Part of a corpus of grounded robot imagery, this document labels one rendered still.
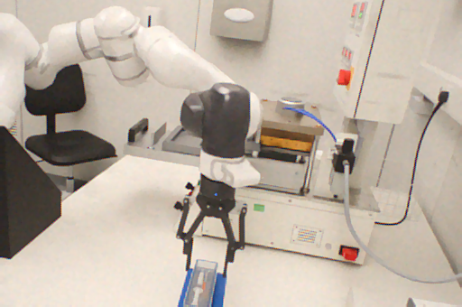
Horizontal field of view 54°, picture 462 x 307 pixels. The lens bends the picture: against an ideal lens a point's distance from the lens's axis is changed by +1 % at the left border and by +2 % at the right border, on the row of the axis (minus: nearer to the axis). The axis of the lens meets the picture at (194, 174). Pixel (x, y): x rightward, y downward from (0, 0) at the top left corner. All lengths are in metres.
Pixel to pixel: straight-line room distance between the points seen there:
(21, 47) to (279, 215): 0.84
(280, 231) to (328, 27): 1.63
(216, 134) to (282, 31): 1.88
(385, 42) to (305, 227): 0.50
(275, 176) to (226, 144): 0.38
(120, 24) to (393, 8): 0.63
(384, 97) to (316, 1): 1.57
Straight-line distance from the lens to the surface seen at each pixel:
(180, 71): 1.09
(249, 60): 2.72
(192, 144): 1.29
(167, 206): 1.46
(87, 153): 2.70
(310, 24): 2.68
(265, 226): 1.26
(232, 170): 0.85
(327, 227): 1.26
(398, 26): 1.16
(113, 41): 1.20
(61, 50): 1.34
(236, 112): 0.84
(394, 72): 1.17
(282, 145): 1.25
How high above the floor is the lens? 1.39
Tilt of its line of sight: 21 degrees down
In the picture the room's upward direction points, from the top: 6 degrees clockwise
